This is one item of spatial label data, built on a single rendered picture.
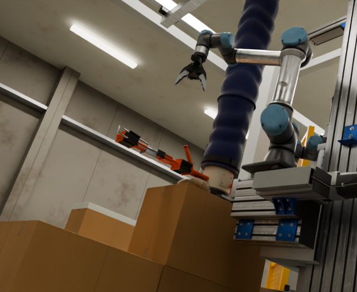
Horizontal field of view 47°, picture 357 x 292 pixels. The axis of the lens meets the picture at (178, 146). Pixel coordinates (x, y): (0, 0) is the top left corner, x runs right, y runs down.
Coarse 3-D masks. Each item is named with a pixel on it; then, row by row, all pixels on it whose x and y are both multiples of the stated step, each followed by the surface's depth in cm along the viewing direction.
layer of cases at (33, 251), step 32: (0, 224) 210; (32, 224) 161; (0, 256) 181; (32, 256) 154; (64, 256) 161; (96, 256) 168; (128, 256) 176; (0, 288) 159; (32, 288) 152; (64, 288) 159; (96, 288) 166; (128, 288) 173; (160, 288) 182; (192, 288) 191; (224, 288) 201
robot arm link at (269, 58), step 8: (224, 56) 219; (232, 56) 218; (240, 56) 216; (248, 56) 213; (256, 56) 210; (264, 56) 208; (272, 56) 206; (232, 64) 223; (256, 64) 214; (264, 64) 211; (272, 64) 208; (280, 64) 205; (304, 64) 196
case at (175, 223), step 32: (160, 192) 217; (192, 192) 200; (160, 224) 204; (192, 224) 197; (224, 224) 208; (160, 256) 191; (192, 256) 194; (224, 256) 205; (256, 256) 216; (256, 288) 213
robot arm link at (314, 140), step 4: (312, 136) 219; (316, 136) 219; (320, 136) 221; (308, 140) 219; (312, 140) 218; (316, 140) 218; (320, 140) 217; (308, 144) 219; (312, 144) 217; (316, 144) 217; (308, 148) 222; (312, 148) 219; (316, 148) 219; (308, 152) 226; (312, 152) 224; (316, 152) 224
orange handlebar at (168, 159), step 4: (116, 136) 204; (120, 136) 202; (140, 144) 207; (144, 144) 209; (140, 148) 211; (156, 156) 216; (168, 156) 216; (160, 160) 218; (164, 160) 216; (168, 160) 215; (172, 160) 216; (176, 160) 218; (172, 164) 221; (176, 164) 218; (192, 172) 223; (196, 172) 224; (196, 176) 229; (200, 176) 226; (204, 176) 227
